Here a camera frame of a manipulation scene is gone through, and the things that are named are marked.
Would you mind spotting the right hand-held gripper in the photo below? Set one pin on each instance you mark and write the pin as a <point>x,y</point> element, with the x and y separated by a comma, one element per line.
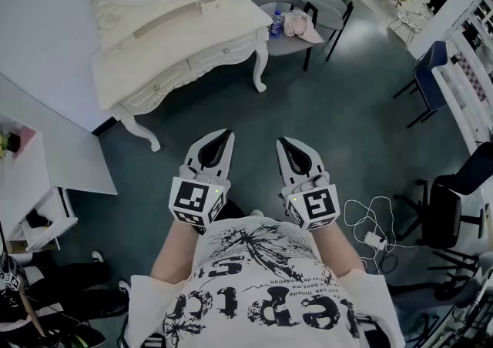
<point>316,204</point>

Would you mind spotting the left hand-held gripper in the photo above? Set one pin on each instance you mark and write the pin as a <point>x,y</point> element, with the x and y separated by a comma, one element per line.
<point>190,196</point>

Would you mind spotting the white ornate dressing table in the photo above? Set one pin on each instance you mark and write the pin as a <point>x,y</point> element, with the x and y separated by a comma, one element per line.
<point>173,42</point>

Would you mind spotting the person's left forearm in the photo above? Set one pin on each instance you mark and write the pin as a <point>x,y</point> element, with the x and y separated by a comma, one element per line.
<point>173,254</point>

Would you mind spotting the person's right forearm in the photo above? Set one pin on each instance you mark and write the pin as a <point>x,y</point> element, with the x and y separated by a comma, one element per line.
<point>339,250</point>

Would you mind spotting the white table drawer with knob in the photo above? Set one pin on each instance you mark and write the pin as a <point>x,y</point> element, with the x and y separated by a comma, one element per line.
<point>156,88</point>
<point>225,52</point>

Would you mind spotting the white shelf unit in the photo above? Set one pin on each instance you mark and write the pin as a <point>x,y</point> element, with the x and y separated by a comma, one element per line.
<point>23,192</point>

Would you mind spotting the person's white shoe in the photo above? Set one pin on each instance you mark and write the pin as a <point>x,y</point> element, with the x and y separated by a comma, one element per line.
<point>256,213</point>

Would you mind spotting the white power adapter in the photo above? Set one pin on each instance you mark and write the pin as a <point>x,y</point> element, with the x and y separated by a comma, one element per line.
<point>374,239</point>

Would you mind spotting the person's white printed t-shirt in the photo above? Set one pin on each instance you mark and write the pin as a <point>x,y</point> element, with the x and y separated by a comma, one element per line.
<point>269,281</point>

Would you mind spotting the pink cloth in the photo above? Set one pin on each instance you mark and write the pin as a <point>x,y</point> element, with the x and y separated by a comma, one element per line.
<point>300,27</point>

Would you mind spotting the blue label water bottle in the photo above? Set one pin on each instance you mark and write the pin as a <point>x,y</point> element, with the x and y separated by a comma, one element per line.
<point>276,25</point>

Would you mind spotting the white partition board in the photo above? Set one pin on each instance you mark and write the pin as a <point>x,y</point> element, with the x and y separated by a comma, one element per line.
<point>58,146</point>

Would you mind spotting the blue chair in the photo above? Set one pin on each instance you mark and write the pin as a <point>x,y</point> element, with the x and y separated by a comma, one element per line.
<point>431,81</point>

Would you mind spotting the black office chair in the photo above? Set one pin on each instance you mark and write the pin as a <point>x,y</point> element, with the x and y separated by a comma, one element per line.
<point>447,204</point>

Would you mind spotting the small white round table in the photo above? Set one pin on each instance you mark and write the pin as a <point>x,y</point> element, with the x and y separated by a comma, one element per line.
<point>407,17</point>

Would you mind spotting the pink box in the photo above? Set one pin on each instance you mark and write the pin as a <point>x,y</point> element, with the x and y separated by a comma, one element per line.
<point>25,142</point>

